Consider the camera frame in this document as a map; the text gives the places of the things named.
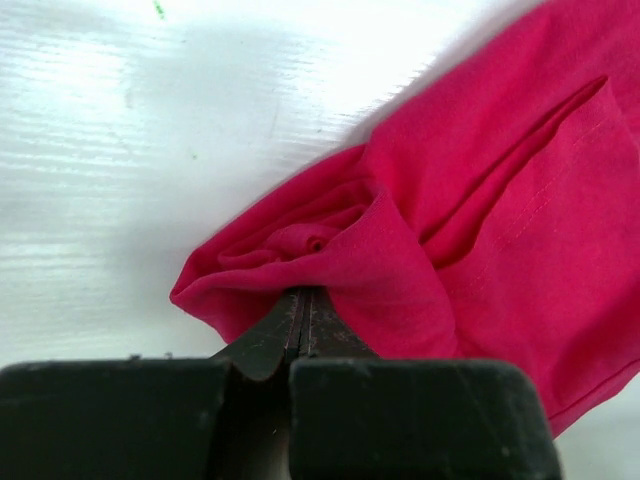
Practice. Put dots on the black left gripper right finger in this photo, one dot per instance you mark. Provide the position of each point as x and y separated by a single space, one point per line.
356 416

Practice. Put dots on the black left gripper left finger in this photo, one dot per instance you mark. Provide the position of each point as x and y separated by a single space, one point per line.
223 417

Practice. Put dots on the crimson red t shirt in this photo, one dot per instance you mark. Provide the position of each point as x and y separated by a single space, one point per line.
493 215

